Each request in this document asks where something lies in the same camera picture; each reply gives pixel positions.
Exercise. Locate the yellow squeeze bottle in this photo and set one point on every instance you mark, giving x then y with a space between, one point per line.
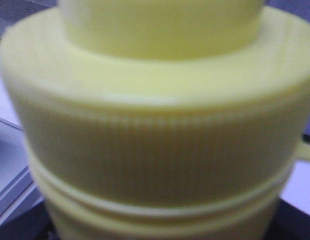
160 119

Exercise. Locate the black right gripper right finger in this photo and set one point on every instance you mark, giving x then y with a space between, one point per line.
292 224

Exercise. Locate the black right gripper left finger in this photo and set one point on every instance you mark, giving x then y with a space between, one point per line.
34 224

